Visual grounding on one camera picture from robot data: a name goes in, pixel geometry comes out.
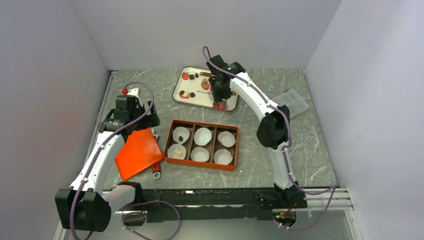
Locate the red handled adjustable wrench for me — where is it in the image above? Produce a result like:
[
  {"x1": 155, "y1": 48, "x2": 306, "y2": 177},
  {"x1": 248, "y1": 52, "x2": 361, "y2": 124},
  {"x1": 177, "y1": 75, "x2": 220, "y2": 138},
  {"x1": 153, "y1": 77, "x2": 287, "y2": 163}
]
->
[{"x1": 151, "y1": 129, "x2": 162, "y2": 180}]

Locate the white bracket with red knob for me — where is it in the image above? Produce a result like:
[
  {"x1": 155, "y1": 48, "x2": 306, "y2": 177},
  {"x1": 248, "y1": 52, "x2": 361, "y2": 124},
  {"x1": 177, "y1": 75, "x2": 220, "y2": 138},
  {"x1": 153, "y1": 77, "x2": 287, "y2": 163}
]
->
[{"x1": 121, "y1": 87, "x2": 140, "y2": 97}]

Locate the white strawberry tray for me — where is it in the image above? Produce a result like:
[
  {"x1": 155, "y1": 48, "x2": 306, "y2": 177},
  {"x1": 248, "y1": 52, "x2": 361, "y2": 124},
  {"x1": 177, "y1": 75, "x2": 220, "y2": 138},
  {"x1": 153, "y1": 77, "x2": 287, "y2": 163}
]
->
[{"x1": 172, "y1": 66, "x2": 238, "y2": 112}]

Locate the white paper cup back middle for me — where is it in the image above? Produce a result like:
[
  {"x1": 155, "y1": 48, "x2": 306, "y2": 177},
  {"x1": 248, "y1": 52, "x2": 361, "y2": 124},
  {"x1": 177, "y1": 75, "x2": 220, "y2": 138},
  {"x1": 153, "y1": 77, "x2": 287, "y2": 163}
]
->
[{"x1": 193, "y1": 127, "x2": 212, "y2": 146}]

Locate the white paper cup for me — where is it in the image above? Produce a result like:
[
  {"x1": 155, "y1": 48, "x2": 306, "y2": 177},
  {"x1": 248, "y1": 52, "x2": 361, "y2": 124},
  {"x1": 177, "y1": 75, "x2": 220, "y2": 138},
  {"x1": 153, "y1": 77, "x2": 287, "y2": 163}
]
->
[
  {"x1": 167, "y1": 143, "x2": 187, "y2": 160},
  {"x1": 217, "y1": 131, "x2": 236, "y2": 148},
  {"x1": 190, "y1": 146, "x2": 210, "y2": 163},
  {"x1": 172, "y1": 126, "x2": 190, "y2": 145},
  {"x1": 193, "y1": 127, "x2": 212, "y2": 146},
  {"x1": 213, "y1": 149, "x2": 233, "y2": 165}
]

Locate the orange chocolate box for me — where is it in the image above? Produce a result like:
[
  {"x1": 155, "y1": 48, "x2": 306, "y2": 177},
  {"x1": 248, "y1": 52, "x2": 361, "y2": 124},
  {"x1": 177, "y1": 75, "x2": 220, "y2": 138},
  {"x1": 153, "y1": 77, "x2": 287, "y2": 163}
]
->
[{"x1": 164, "y1": 119, "x2": 239, "y2": 171}]

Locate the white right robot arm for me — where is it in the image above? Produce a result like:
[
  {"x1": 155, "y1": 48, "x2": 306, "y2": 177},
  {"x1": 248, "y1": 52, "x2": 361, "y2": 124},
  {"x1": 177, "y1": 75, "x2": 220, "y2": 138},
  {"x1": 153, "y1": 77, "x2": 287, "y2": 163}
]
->
[{"x1": 206, "y1": 55, "x2": 300, "y2": 208}]

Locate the orange box lid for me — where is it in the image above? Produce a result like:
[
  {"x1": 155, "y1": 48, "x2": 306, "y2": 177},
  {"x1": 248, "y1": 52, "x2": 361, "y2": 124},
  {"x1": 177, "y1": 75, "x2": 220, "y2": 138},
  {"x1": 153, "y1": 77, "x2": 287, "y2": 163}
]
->
[{"x1": 115, "y1": 128, "x2": 164, "y2": 181}]

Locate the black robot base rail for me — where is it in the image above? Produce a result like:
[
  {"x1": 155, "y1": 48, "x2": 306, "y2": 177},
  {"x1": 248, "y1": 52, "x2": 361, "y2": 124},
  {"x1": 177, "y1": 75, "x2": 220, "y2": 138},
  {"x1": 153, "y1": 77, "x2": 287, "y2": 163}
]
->
[{"x1": 123, "y1": 186, "x2": 308, "y2": 223}]

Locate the white chocolate block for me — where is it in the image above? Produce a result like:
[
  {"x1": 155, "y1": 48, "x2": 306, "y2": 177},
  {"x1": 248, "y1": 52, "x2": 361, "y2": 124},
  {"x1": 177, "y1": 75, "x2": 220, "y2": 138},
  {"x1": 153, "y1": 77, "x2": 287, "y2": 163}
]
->
[{"x1": 174, "y1": 149, "x2": 182, "y2": 156}]

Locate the clear plastic compartment box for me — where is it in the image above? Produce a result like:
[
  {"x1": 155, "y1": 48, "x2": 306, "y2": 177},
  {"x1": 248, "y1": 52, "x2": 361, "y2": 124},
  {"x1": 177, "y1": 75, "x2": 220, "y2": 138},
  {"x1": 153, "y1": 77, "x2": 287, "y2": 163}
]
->
[{"x1": 272, "y1": 89, "x2": 309, "y2": 118}]

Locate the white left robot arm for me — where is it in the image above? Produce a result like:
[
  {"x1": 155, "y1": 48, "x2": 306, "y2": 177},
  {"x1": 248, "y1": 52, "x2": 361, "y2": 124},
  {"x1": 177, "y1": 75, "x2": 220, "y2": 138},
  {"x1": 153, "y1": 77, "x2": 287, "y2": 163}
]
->
[{"x1": 54, "y1": 93, "x2": 160, "y2": 233}]

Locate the white paper cup front right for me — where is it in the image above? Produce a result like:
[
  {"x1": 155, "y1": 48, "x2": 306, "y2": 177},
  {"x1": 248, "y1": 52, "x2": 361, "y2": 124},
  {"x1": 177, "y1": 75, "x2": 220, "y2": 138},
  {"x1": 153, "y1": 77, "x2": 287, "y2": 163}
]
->
[{"x1": 213, "y1": 149, "x2": 233, "y2": 165}]

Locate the white paper cup front middle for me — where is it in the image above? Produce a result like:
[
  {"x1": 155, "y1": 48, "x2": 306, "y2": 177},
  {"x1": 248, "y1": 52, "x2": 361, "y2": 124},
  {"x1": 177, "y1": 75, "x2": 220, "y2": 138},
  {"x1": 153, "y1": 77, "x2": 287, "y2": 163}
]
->
[{"x1": 190, "y1": 146, "x2": 210, "y2": 163}]

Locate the white paper cup back left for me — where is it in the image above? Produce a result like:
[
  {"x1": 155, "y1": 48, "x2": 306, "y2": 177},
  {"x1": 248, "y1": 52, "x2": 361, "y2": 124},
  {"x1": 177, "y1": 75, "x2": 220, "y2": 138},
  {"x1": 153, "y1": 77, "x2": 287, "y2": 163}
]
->
[{"x1": 172, "y1": 126, "x2": 190, "y2": 145}]

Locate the white paper cup front left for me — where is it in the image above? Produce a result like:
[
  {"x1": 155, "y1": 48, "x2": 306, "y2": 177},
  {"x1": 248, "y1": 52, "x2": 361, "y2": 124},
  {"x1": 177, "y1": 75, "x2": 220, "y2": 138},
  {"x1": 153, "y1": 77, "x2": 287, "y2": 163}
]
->
[{"x1": 167, "y1": 143, "x2": 187, "y2": 160}]

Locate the white paper cup back right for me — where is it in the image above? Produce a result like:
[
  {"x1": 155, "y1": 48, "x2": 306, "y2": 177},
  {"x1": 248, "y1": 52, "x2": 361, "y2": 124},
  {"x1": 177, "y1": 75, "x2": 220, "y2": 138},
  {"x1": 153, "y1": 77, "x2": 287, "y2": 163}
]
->
[{"x1": 217, "y1": 131, "x2": 236, "y2": 148}]

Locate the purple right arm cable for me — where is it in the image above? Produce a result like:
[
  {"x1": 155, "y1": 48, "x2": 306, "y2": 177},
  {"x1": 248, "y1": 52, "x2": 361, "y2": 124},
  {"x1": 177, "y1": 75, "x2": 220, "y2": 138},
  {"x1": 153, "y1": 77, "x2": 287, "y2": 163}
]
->
[{"x1": 202, "y1": 45, "x2": 340, "y2": 232}]

